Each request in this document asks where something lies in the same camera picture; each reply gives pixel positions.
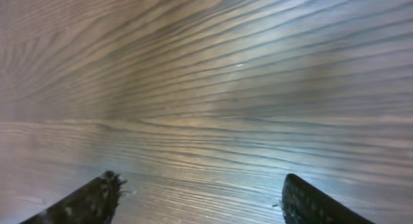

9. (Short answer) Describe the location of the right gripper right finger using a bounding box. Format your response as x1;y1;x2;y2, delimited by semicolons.
281;174;373;224

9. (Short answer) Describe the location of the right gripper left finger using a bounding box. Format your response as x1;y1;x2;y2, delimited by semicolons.
21;170;126;224

